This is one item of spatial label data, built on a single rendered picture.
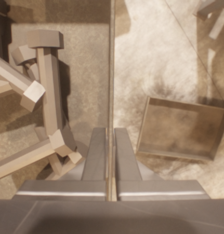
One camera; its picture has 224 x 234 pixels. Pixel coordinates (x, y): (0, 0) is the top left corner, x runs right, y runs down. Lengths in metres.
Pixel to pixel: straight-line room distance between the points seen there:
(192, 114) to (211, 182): 0.67
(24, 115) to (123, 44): 1.08
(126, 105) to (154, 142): 0.37
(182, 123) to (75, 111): 1.25
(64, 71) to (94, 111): 0.05
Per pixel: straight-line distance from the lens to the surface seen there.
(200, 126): 1.46
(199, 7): 1.40
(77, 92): 0.17
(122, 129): 0.15
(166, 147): 1.42
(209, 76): 1.41
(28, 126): 0.19
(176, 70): 1.30
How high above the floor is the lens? 1.21
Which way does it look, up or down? 74 degrees down
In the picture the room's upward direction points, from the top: 175 degrees clockwise
